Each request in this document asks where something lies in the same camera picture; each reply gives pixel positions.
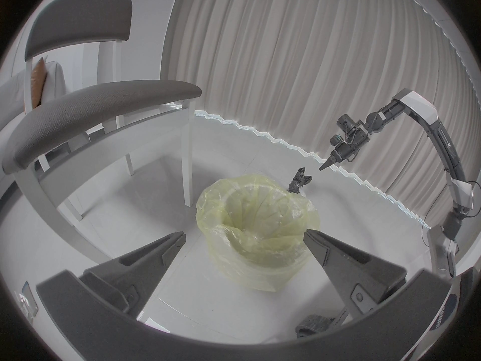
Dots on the white trash bin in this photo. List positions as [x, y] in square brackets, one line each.
[263, 275]

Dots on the dark grey white-framed chair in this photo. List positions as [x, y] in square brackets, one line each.
[94, 103]

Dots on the crumpled black plastic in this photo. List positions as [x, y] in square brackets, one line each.
[298, 179]

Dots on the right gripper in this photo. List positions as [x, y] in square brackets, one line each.
[342, 152]

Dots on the white curtain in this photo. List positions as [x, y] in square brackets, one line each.
[300, 70]

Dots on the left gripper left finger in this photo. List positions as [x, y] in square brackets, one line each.
[131, 273]

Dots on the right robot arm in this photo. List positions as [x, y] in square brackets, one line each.
[417, 102]

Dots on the white sofa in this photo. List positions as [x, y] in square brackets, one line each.
[56, 81]

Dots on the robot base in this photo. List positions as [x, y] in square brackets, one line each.
[443, 310]

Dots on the orange cushion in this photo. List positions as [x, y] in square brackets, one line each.
[38, 83]

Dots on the yellow plastic bag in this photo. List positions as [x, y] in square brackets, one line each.
[214, 216]

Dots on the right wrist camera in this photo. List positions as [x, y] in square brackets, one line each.
[336, 139]

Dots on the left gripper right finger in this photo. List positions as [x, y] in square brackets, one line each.
[357, 276]

